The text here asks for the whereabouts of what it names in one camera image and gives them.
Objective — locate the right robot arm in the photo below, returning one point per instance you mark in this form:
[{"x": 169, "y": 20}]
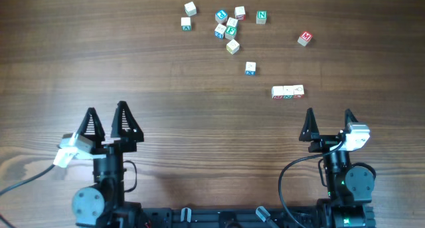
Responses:
[{"x": 349, "y": 185}]

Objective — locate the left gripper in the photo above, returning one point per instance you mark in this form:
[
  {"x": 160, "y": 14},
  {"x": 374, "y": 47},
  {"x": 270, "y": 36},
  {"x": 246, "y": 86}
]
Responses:
[{"x": 134, "y": 133}]

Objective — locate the block with red M side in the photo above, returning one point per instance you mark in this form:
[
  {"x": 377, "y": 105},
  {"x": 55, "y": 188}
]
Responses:
[{"x": 277, "y": 92}]

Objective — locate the plain white wooden block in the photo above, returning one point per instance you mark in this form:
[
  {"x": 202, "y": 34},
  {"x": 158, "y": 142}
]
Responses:
[{"x": 190, "y": 9}]

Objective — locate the green letter N block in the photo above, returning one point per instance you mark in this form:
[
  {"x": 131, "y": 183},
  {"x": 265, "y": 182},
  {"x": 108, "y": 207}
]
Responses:
[{"x": 261, "y": 17}]

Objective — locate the green letter F block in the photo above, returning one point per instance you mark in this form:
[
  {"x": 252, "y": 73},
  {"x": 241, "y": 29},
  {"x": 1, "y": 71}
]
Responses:
[{"x": 230, "y": 32}]

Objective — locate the white block red picture side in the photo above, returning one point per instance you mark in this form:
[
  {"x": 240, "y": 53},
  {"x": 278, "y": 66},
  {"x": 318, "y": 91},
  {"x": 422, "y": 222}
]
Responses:
[{"x": 298, "y": 91}]

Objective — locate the red letter M block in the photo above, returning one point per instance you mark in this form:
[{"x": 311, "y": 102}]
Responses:
[{"x": 305, "y": 38}]

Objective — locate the yellow bordered block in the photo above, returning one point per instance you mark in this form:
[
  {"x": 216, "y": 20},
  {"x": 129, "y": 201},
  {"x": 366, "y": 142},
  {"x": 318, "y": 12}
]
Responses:
[{"x": 232, "y": 46}]

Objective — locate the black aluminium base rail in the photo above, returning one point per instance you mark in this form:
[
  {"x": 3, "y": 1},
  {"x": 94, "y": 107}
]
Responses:
[{"x": 313, "y": 216}]

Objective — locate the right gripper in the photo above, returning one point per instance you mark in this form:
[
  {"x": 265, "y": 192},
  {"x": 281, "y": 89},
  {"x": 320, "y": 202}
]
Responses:
[{"x": 325, "y": 141}]

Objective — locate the white block green N side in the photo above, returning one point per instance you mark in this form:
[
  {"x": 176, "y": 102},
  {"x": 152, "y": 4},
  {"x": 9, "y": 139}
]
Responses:
[{"x": 288, "y": 92}]

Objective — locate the block with blue X side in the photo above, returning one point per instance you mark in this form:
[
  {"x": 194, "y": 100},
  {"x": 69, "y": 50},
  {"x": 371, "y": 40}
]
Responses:
[{"x": 250, "y": 68}]

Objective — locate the block with green letter side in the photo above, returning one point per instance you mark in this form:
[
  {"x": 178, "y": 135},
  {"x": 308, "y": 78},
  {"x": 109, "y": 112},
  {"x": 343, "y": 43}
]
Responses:
[{"x": 186, "y": 24}]

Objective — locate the blue letter P block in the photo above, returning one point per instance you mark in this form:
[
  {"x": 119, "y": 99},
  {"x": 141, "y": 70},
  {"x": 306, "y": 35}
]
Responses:
[{"x": 221, "y": 16}]

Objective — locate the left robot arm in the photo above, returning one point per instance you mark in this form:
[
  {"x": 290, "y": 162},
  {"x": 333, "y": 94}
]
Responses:
[{"x": 103, "y": 204}]

